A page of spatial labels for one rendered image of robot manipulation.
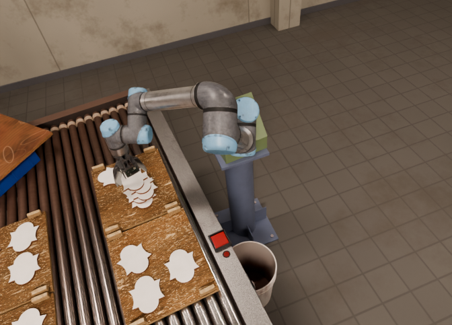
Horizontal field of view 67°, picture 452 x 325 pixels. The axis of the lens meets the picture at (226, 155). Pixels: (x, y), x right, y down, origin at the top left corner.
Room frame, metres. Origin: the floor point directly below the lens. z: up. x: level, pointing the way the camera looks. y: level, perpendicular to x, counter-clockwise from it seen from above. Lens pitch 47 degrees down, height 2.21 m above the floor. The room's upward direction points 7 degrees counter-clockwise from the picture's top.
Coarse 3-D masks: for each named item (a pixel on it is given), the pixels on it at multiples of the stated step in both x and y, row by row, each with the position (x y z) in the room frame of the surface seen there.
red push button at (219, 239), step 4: (212, 236) 0.73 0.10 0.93; (216, 236) 0.73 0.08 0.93; (220, 236) 0.73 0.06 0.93; (224, 236) 0.73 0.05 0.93; (212, 240) 0.71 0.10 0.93; (216, 240) 0.71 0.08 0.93; (220, 240) 0.71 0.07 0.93; (224, 240) 0.71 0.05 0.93; (216, 244) 0.69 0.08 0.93; (220, 244) 0.69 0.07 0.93; (224, 244) 0.69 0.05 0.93; (216, 248) 0.68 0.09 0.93
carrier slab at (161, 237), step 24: (168, 216) 0.85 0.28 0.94; (120, 240) 0.76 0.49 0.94; (144, 240) 0.75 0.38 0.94; (168, 240) 0.74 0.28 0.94; (192, 240) 0.72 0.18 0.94; (120, 288) 0.56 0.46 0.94; (168, 288) 0.53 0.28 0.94; (192, 288) 0.52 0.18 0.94; (216, 288) 0.51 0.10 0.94; (168, 312) 0.44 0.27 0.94
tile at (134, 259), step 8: (128, 248) 0.71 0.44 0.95; (136, 248) 0.71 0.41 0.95; (120, 256) 0.68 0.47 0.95; (128, 256) 0.68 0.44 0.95; (136, 256) 0.67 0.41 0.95; (144, 256) 0.67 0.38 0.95; (120, 264) 0.65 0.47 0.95; (128, 264) 0.64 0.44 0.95; (136, 264) 0.64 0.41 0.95; (144, 264) 0.63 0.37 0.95; (128, 272) 0.61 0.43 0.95; (136, 272) 0.61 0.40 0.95; (144, 272) 0.61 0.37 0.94
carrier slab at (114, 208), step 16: (144, 160) 1.21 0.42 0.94; (160, 160) 1.20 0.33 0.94; (96, 176) 1.14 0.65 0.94; (160, 176) 1.09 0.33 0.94; (96, 192) 1.04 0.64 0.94; (112, 192) 1.03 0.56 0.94; (160, 192) 0.99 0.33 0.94; (112, 208) 0.93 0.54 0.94; (128, 208) 0.92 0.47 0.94; (160, 208) 0.90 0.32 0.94; (112, 224) 0.85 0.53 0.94; (128, 224) 0.84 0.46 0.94
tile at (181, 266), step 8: (176, 256) 0.65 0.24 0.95; (184, 256) 0.65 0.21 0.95; (192, 256) 0.64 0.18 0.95; (168, 264) 0.62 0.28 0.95; (176, 264) 0.62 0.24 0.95; (184, 264) 0.61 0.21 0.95; (192, 264) 0.61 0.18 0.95; (176, 272) 0.59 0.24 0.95; (184, 272) 0.58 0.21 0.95; (192, 272) 0.58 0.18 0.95; (184, 280) 0.55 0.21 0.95
